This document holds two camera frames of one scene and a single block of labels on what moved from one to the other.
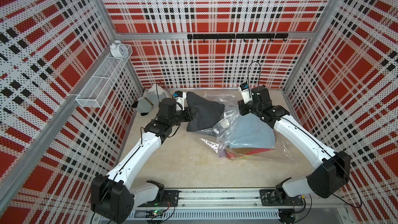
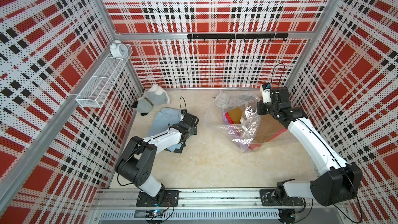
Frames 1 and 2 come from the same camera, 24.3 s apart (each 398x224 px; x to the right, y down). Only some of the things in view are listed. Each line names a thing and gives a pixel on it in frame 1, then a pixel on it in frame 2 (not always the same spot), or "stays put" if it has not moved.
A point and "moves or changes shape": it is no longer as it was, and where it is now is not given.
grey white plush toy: [150, 99] stays put
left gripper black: [188, 114] → [194, 130]
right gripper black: [243, 111] → [260, 110]
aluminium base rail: [244, 205] stays put
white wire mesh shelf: [94, 93] stays put
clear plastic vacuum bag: [243, 136] moves or changes shape
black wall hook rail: [271, 36] stays put
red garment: [235, 152] → [254, 147]
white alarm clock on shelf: [118, 50] stays put
